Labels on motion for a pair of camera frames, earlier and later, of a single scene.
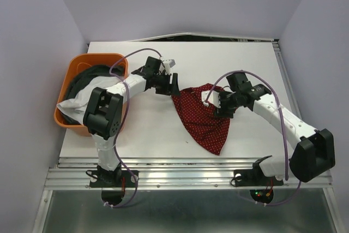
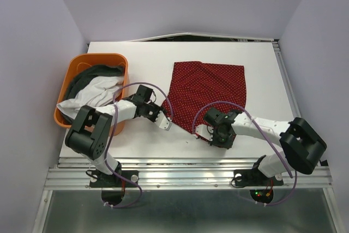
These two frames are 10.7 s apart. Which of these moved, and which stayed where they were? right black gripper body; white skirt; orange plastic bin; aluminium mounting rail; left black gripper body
Moved: right black gripper body; left black gripper body
Stayed: white skirt; aluminium mounting rail; orange plastic bin
